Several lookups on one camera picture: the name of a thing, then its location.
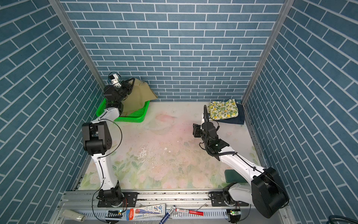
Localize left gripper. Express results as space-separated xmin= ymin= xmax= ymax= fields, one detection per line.
xmin=116 ymin=78 xmax=135 ymax=105

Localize dark green pad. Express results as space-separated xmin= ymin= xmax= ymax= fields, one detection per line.
xmin=224 ymin=169 xmax=247 ymax=183

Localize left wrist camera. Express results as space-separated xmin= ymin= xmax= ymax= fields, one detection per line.
xmin=110 ymin=74 xmax=121 ymax=88

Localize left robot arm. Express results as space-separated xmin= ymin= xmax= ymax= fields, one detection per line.
xmin=82 ymin=75 xmax=135 ymax=207

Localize red handled screwdriver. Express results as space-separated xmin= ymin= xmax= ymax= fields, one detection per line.
xmin=175 ymin=208 xmax=204 ymax=216

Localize toothpaste box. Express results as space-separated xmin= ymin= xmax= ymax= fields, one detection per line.
xmin=126 ymin=203 xmax=166 ymax=221

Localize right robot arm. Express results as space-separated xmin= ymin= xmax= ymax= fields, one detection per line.
xmin=193 ymin=120 xmax=289 ymax=218

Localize green plastic basket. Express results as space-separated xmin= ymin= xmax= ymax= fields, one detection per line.
xmin=96 ymin=99 xmax=150 ymax=123

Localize aluminium rail frame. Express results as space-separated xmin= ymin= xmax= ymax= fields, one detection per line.
xmin=50 ymin=189 xmax=295 ymax=224

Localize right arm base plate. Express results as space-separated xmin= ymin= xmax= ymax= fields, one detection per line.
xmin=208 ymin=191 xmax=249 ymax=207

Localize olive khaki skirt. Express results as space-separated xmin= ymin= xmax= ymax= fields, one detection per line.
xmin=120 ymin=79 xmax=158 ymax=117

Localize dark blue denim skirt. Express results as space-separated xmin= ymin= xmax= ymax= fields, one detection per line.
xmin=218 ymin=103 xmax=245 ymax=125

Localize blue marker pen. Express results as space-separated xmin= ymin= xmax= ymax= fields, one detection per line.
xmin=159 ymin=205 xmax=176 ymax=224

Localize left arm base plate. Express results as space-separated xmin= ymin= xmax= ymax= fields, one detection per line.
xmin=97 ymin=192 xmax=139 ymax=209

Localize yellow lemon print skirt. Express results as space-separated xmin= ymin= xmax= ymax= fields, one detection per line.
xmin=209 ymin=99 xmax=239 ymax=120

